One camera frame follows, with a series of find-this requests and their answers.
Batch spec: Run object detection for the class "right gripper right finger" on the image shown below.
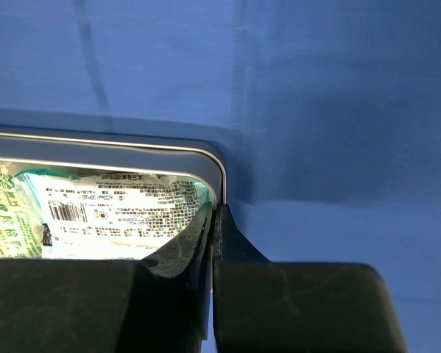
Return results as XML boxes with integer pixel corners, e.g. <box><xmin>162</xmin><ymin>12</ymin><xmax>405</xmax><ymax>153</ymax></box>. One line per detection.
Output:
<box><xmin>213</xmin><ymin>204</ymin><xmax>407</xmax><ymax>352</ymax></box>

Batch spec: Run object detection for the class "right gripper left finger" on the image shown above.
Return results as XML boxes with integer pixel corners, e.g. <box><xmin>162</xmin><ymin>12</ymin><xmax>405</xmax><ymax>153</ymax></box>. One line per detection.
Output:
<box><xmin>0</xmin><ymin>204</ymin><xmax>213</xmax><ymax>352</ymax></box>

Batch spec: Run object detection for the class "white teal gauze packet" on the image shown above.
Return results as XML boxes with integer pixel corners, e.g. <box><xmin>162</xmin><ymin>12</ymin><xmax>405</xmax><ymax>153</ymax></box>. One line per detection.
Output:
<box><xmin>15</xmin><ymin>169</ymin><xmax>212</xmax><ymax>260</ymax></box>

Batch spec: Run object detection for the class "blue surgical cloth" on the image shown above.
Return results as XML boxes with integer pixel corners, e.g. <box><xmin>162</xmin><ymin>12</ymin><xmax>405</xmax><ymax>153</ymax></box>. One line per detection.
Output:
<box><xmin>0</xmin><ymin>1</ymin><xmax>441</xmax><ymax>352</ymax></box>

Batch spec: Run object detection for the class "metal instrument tray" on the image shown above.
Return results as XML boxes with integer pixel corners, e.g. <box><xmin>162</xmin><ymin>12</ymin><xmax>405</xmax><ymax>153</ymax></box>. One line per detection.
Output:
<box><xmin>0</xmin><ymin>128</ymin><xmax>226</xmax><ymax>208</ymax></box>

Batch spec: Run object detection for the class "green printed glove packet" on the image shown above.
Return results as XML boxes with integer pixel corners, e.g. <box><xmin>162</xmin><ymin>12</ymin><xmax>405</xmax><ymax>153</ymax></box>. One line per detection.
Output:
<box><xmin>0</xmin><ymin>163</ymin><xmax>43</xmax><ymax>259</ymax></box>

